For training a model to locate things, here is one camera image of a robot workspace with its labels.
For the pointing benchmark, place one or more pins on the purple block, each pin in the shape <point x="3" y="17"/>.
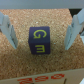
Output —
<point x="39" y="40"/>

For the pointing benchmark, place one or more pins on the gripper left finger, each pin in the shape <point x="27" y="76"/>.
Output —
<point x="8" y="31"/>

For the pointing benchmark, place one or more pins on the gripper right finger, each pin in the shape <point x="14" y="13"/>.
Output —
<point x="73" y="33"/>

